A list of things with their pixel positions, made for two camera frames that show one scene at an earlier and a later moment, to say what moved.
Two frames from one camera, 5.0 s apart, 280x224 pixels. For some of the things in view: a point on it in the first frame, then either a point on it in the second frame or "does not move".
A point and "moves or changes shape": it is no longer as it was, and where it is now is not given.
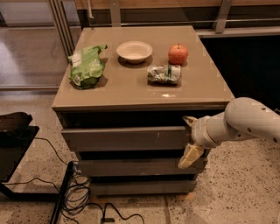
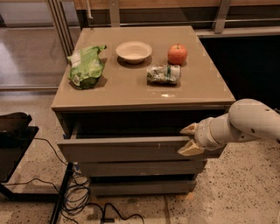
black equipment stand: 16,136 does not move
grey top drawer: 128,138 moves or changes shape
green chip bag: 87,66 does not move
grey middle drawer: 137,167 does not move
